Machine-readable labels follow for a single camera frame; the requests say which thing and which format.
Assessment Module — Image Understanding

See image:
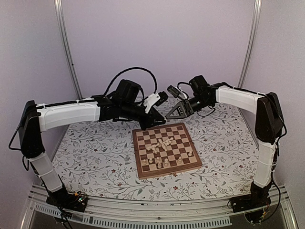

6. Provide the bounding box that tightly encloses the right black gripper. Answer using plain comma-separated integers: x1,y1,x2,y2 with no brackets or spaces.
165,95,213,120

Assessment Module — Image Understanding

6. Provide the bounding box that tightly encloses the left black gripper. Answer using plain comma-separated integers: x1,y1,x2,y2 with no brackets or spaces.
121,101,167,131

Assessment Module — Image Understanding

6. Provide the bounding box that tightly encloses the wooden chess board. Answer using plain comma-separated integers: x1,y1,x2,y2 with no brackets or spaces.
132,123,202,179

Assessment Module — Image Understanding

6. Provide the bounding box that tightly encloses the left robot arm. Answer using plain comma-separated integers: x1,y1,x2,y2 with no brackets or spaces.
9,80,168,207

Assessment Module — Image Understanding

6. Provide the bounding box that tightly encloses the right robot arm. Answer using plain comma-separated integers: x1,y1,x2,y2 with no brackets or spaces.
166,75,287,208

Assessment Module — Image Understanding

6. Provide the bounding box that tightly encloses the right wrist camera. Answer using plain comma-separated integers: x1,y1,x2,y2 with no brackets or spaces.
167,85,188,100

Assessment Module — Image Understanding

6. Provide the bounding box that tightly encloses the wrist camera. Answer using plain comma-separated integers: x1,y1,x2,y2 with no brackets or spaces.
167,85,188,100
143,91,168,114

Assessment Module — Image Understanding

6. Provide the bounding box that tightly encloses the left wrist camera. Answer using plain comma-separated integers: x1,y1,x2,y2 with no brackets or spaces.
143,91,168,114

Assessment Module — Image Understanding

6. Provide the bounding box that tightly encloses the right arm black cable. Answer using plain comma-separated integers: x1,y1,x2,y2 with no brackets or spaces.
176,82,191,93

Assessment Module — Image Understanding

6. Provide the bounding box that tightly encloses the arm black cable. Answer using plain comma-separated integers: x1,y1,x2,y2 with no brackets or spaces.
104,67,158,96
176,82,191,93

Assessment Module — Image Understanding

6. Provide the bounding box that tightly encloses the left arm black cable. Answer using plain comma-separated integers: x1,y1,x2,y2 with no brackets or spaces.
104,67,158,96

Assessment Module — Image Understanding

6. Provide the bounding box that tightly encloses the right aluminium frame post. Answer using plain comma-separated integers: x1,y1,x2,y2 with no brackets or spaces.
238,0,262,88

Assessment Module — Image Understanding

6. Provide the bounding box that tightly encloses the aluminium frame post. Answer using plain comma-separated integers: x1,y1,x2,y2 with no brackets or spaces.
238,0,262,88
54,0,83,99

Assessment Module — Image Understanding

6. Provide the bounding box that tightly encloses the front aluminium rail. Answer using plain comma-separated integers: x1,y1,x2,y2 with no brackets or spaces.
21,185,299,229

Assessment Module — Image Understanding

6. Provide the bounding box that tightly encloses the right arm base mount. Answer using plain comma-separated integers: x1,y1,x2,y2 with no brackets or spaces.
229,188,271,213

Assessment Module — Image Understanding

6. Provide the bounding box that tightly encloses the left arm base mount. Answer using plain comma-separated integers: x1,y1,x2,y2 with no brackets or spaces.
46,188,88,212

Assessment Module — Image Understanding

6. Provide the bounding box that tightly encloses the left aluminium frame post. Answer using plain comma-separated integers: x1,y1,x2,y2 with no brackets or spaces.
54,0,83,99

